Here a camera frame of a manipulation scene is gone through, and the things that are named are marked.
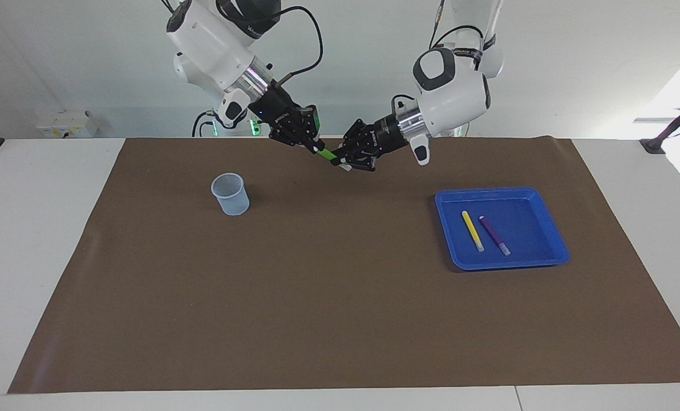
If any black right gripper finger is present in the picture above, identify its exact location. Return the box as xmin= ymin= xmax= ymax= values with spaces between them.
xmin=306 ymin=106 xmax=326 ymax=154
xmin=272 ymin=132 xmax=312 ymax=149

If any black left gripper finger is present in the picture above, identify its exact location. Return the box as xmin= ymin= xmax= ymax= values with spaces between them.
xmin=333 ymin=119 xmax=375 ymax=163
xmin=349 ymin=151 xmax=378 ymax=172

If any green marker pen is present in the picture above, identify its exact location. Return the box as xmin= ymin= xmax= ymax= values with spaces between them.
xmin=316 ymin=146 xmax=352 ymax=172

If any yellow marker pen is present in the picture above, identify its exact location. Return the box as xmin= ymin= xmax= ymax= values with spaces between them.
xmin=462 ymin=211 xmax=485 ymax=252

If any purple marker pen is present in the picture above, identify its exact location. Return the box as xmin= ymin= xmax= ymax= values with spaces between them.
xmin=479 ymin=216 xmax=512 ymax=256

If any clear plastic cup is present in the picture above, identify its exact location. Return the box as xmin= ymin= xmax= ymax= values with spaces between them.
xmin=211 ymin=173 xmax=250 ymax=216

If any brown table mat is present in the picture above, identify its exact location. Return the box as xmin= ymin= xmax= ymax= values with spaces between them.
xmin=7 ymin=137 xmax=680 ymax=394

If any blue plastic tray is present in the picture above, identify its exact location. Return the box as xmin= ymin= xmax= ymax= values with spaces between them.
xmin=435 ymin=187 xmax=570 ymax=271

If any white power box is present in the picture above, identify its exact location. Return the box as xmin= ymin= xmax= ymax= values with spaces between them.
xmin=37 ymin=110 xmax=98 ymax=139

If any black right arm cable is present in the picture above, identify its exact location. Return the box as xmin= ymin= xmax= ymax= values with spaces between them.
xmin=277 ymin=6 xmax=325 ymax=86

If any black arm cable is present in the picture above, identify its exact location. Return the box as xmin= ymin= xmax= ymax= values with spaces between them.
xmin=277 ymin=6 xmax=325 ymax=86
xmin=391 ymin=0 xmax=483 ymax=115

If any black right base cable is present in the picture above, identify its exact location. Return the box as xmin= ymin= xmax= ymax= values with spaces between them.
xmin=192 ymin=111 xmax=215 ymax=138

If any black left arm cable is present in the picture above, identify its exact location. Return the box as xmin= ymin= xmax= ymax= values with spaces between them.
xmin=391 ymin=0 xmax=483 ymax=115

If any black camera stand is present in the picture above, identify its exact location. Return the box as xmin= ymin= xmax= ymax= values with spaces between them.
xmin=639 ymin=91 xmax=680 ymax=155

